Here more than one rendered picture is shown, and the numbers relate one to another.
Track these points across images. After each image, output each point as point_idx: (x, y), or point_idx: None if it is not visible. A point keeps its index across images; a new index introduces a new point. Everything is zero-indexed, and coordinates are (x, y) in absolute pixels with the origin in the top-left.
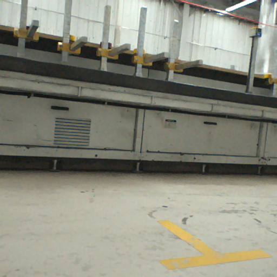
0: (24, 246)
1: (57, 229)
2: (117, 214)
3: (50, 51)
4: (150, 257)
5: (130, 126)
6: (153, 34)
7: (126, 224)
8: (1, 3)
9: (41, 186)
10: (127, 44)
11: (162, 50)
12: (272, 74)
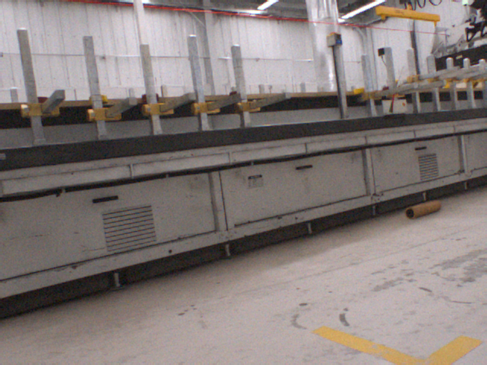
0: None
1: None
2: (253, 338)
3: (73, 123)
4: None
5: (205, 198)
6: (173, 56)
7: (277, 350)
8: None
9: (119, 321)
10: (191, 93)
11: (189, 75)
12: (365, 88)
